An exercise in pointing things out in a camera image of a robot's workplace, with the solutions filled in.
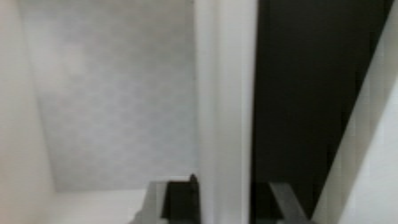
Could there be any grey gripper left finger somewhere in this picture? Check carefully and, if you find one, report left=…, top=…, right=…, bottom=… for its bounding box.
left=130, top=175, right=201, bottom=224

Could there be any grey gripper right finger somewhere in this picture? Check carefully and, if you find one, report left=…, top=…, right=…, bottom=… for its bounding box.
left=251, top=182, right=315, bottom=224

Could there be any white cabinet body box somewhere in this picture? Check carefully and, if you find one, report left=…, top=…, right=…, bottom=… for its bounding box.
left=0, top=0, right=258, bottom=224

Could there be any white right fence block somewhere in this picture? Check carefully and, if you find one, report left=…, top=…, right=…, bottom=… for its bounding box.
left=313, top=56, right=398, bottom=224

